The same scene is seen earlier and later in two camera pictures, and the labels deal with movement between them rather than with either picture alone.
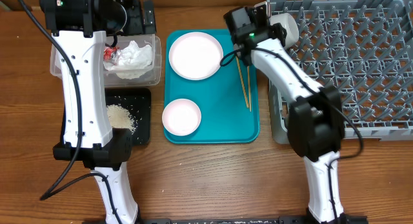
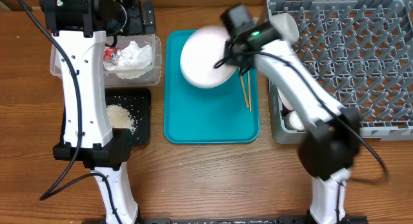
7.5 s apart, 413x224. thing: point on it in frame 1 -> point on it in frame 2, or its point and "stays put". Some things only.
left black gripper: x=137 y=12 stays put
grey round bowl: x=289 y=24 stays put
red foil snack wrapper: x=108 y=52 stays put
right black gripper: x=244 y=20 -> x=233 y=18
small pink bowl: x=181 y=117 -> x=286 y=108
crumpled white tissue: x=133 y=62 stays put
